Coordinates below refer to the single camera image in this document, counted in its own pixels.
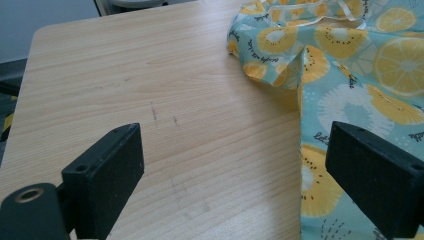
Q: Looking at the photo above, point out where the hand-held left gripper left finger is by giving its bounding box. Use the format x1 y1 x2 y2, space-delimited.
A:
61 123 145 240

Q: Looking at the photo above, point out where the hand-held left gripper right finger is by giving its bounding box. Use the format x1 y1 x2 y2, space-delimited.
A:
325 120 424 239

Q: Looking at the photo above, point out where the fruit-print drawstring cloth bag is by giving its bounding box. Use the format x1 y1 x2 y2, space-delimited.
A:
227 0 424 240

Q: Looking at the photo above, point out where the yellow and black floor tape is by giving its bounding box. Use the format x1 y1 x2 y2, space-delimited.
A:
0 112 15 143

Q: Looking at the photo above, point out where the grey round base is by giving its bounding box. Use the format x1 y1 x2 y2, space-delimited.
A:
94 0 168 10

